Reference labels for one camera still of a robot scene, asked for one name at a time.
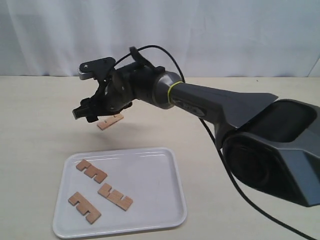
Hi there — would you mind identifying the white plastic tray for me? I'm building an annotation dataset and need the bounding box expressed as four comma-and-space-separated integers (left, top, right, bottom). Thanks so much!
52, 147, 187, 239

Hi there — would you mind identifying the notched wooden piece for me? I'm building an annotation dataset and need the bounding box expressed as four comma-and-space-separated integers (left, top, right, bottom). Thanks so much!
68, 192, 102, 225
75, 159, 108, 184
97, 183, 133, 211
96, 113, 124, 131

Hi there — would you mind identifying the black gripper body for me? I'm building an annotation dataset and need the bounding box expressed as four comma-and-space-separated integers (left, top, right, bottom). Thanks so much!
93, 63, 166, 117

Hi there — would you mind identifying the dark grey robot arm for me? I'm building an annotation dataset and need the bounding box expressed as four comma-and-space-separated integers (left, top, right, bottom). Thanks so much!
73, 63, 320, 207

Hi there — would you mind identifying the black cable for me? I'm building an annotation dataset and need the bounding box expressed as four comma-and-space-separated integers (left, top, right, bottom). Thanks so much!
113, 45, 320, 238

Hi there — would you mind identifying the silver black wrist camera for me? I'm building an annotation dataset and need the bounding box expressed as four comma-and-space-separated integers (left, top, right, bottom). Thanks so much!
78, 57, 116, 81

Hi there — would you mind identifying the white backdrop curtain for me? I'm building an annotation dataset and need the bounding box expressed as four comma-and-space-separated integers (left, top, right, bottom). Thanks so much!
0, 0, 320, 77

